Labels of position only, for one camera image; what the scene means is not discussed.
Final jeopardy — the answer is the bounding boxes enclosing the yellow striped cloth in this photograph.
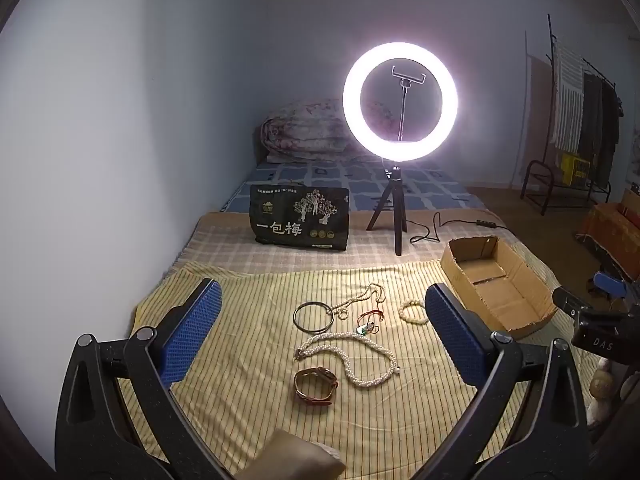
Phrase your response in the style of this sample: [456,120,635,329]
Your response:
[127,255,601,480]

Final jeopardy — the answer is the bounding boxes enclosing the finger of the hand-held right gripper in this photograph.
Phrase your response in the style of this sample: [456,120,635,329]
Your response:
[587,270,629,302]
[552,286,597,317]

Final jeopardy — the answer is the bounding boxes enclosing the thin pearl necklace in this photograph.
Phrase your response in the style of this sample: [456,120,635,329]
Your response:
[327,282,388,322]

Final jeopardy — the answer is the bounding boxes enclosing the black clothes rack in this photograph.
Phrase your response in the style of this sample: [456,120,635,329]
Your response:
[547,12,626,201]

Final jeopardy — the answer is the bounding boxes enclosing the pink checked blanket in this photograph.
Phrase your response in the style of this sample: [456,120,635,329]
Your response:
[165,210,551,281]

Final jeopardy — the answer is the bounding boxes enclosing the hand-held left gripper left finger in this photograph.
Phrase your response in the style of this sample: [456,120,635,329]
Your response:
[55,278,223,480]

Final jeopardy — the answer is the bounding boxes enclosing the folded floral quilt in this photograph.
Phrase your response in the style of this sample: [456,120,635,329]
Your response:
[259,99,396,165]

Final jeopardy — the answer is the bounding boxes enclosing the white striped hanging cloth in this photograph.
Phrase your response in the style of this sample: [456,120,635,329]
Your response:
[550,40,586,153]

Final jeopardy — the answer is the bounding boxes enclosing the white bead bracelet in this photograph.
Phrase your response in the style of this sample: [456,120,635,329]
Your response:
[398,299,431,323]

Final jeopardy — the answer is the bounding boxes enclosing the black power cable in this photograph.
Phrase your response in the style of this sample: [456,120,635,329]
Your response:
[410,211,501,246]

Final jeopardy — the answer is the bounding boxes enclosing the thick pearl necklace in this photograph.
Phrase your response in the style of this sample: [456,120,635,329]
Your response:
[295,331,402,389]

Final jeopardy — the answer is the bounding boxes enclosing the small beige cushion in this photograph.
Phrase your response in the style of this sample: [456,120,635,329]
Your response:
[235,430,347,480]

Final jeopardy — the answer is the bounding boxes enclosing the red cord pendant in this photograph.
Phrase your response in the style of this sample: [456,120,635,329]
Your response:
[356,308,387,336]

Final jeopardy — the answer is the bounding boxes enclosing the metal bangle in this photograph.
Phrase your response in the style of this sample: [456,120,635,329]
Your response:
[293,301,333,333]

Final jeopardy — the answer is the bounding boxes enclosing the brown cardboard box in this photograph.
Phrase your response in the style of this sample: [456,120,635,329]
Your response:
[575,187,640,281]

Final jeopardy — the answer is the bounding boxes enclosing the dark hanging clothes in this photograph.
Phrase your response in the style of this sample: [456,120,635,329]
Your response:
[577,72,623,188]

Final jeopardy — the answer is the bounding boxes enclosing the white ring light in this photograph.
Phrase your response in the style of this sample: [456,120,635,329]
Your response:
[342,42,458,161]

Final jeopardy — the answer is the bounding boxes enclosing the blue patterned bed sheet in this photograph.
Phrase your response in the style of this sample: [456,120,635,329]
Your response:
[220,160,486,213]

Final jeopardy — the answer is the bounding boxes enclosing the brown leather watch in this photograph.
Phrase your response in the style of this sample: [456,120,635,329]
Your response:
[293,366,340,406]

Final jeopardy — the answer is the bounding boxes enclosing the black phone clamp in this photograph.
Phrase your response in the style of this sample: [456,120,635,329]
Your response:
[391,65,427,142]

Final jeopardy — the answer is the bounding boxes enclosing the black printed snack bag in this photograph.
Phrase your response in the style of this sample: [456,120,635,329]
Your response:
[249,185,351,252]

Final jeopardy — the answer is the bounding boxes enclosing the yellow box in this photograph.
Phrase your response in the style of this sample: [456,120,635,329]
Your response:
[560,152,591,183]

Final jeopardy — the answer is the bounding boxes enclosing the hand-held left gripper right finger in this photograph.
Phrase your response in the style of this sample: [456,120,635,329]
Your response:
[410,282,591,480]

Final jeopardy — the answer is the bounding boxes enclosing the person's right hand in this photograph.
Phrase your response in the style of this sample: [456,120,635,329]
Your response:
[587,359,640,433]

